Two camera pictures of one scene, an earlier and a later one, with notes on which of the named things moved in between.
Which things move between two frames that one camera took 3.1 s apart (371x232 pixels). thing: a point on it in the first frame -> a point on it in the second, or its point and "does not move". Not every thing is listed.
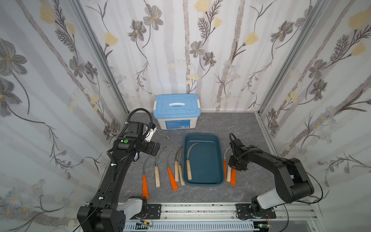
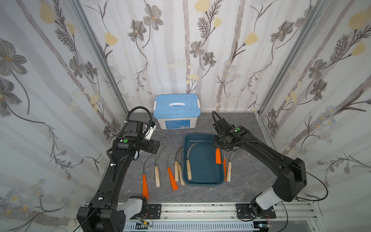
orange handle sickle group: x=233 y=181 -> x=218 y=156
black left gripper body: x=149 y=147 does not move
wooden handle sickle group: x=188 y=164 does not move
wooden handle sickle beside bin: x=180 y=172 does not move
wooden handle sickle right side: x=229 y=171 does not move
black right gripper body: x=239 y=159 -> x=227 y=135
